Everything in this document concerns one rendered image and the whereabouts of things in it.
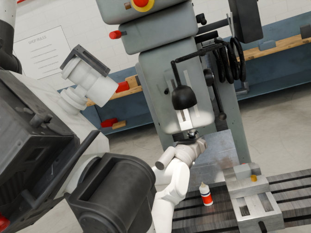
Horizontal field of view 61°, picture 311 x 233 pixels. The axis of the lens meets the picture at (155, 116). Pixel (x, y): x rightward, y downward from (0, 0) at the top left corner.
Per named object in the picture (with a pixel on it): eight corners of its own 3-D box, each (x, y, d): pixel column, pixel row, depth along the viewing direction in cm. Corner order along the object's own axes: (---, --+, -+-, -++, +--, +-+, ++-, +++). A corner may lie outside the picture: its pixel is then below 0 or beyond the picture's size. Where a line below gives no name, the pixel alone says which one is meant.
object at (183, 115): (192, 128, 89) (175, 68, 83) (181, 131, 90) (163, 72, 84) (192, 123, 93) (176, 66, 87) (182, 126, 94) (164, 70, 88)
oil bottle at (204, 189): (213, 205, 112) (207, 183, 109) (204, 206, 113) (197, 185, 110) (212, 199, 116) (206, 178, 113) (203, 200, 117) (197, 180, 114)
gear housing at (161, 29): (201, 33, 79) (191, -2, 76) (126, 57, 84) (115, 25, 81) (197, 29, 110) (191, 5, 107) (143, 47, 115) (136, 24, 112)
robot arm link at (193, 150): (204, 133, 97) (192, 149, 88) (210, 156, 100) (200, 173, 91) (174, 135, 104) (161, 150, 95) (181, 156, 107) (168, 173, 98)
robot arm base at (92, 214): (120, 260, 48) (123, 228, 41) (62, 230, 51) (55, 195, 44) (152, 198, 59) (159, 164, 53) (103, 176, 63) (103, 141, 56)
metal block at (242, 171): (253, 182, 105) (250, 169, 103) (238, 185, 106) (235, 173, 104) (250, 175, 110) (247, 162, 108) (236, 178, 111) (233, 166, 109)
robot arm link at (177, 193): (191, 168, 87) (185, 207, 79) (169, 171, 92) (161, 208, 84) (181, 158, 83) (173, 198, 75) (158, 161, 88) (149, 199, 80)
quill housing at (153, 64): (218, 125, 92) (194, 34, 82) (162, 139, 96) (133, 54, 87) (214, 108, 110) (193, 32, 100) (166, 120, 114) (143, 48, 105)
